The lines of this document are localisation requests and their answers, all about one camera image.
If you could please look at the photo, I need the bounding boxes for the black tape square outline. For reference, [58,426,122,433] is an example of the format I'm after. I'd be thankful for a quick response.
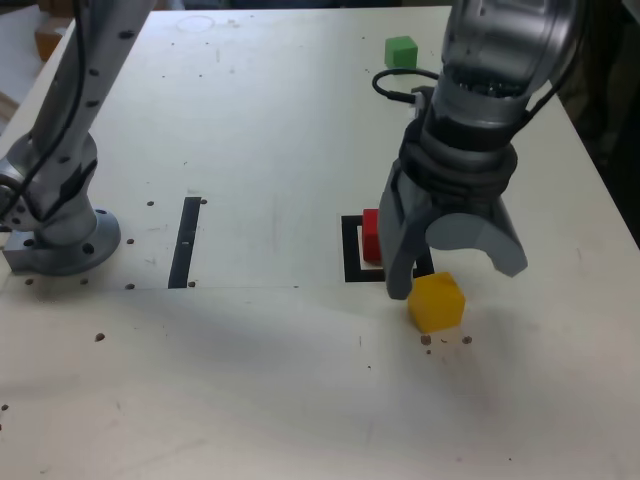
[340,213,436,285]

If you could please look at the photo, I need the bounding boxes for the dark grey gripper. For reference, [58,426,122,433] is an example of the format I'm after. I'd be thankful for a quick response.
[378,171,530,302]

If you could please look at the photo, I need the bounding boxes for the yellow cube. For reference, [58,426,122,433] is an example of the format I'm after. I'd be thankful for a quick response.
[407,272,467,335]

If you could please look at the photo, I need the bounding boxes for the black tape strip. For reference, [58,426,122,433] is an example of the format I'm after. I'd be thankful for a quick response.
[167,196,201,290]

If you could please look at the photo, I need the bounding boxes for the long black arm cable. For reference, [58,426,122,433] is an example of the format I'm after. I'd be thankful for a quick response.
[0,0,86,226]

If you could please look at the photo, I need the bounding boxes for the brown cardboard box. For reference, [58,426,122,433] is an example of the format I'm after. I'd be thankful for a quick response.
[34,19,69,62]

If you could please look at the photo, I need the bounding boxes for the black camera cable white plug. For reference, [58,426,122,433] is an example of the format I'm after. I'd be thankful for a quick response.
[372,68,442,120]

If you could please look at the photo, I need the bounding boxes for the red cube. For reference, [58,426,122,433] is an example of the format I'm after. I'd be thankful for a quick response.
[362,208,384,264]

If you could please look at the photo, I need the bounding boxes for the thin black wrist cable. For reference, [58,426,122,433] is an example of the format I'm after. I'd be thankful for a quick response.
[519,29,584,129]

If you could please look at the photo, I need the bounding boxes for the green cube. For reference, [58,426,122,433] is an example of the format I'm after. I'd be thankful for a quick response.
[384,35,420,69]

